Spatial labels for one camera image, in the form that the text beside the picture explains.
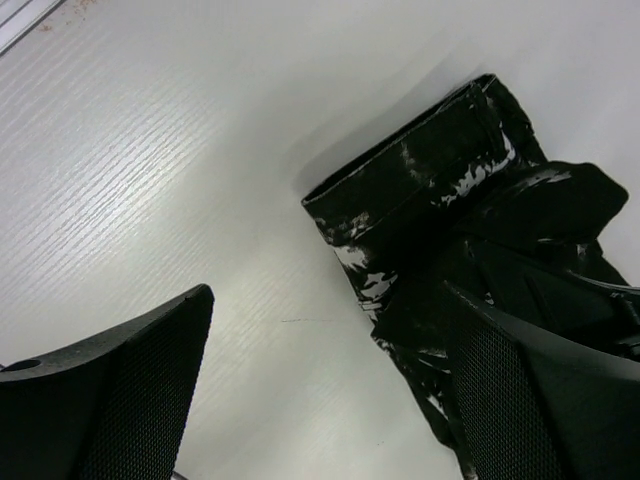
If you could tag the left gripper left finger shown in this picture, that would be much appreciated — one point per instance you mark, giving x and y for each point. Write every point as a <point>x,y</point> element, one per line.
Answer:
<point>111,406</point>

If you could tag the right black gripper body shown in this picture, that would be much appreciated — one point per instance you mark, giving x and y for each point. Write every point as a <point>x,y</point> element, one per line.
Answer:
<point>534,242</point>

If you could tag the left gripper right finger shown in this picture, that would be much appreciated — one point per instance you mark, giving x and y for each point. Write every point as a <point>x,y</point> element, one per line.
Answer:
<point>535,405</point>

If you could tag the black white-splattered trousers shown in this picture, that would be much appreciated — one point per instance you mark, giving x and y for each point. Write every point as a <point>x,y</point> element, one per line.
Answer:
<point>390,216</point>

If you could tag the aluminium mounting rail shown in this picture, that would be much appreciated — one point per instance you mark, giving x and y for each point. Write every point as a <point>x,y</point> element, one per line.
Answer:
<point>18,17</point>

